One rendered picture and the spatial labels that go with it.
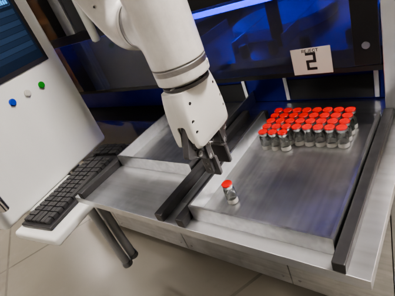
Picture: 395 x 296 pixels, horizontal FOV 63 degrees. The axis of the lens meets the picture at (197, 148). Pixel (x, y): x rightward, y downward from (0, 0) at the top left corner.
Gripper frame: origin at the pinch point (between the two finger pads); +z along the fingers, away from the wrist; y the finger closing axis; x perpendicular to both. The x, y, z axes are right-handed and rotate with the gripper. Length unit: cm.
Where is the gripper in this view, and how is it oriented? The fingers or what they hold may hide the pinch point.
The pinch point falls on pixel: (216, 157)
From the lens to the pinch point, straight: 56.4
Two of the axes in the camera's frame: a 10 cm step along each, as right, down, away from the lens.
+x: 7.8, 0.5, -6.2
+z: 3.4, 8.0, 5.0
